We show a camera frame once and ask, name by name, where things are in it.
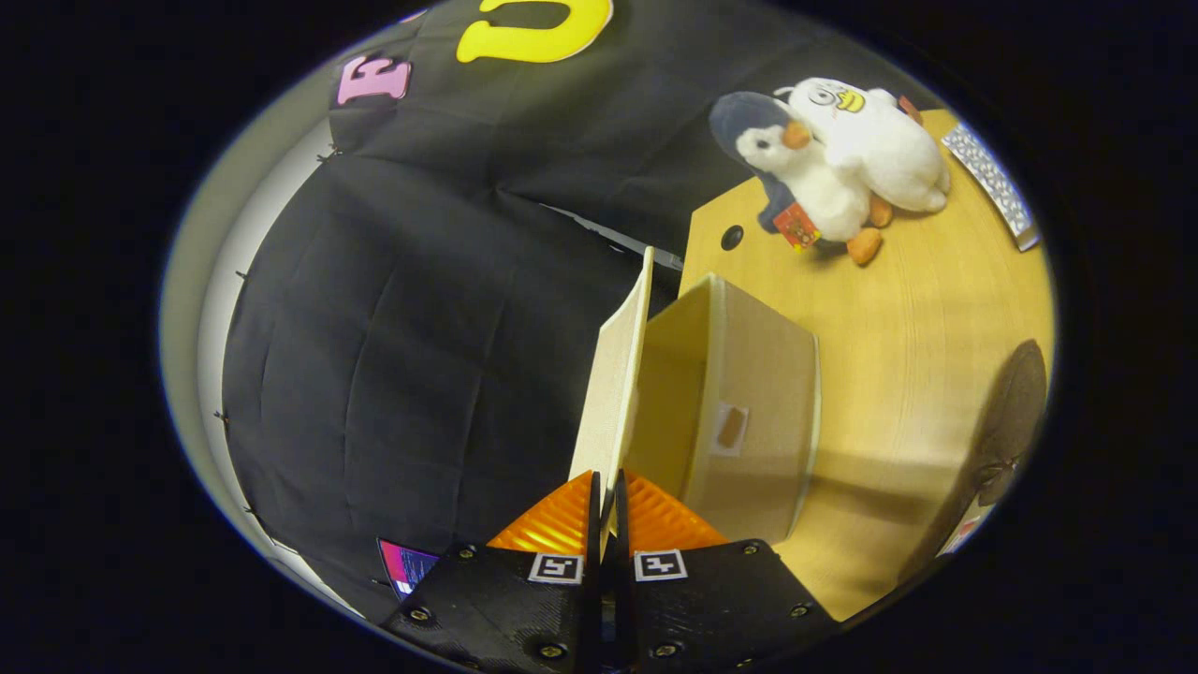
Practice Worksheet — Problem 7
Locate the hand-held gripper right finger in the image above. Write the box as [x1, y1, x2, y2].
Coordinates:
[613, 470, 840, 674]

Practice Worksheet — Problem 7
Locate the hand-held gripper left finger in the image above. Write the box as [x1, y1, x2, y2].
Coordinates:
[379, 470, 602, 674]

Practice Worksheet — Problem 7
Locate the beige fabric storage box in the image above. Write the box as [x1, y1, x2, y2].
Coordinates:
[569, 246, 823, 563]

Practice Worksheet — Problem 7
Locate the brown fuzzy shoe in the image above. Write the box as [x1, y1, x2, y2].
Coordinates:
[897, 339, 1049, 586]

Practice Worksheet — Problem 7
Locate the pink purple printed panel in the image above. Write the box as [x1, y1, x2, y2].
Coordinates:
[377, 538, 441, 600]

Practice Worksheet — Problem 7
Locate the grey white penguin plush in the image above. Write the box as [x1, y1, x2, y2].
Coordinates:
[709, 91, 885, 268]

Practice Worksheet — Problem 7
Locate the white duck plush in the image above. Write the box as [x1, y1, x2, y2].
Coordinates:
[775, 77, 952, 214]

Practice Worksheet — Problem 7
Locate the grey patterned book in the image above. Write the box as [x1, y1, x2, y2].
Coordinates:
[941, 120, 1042, 254]

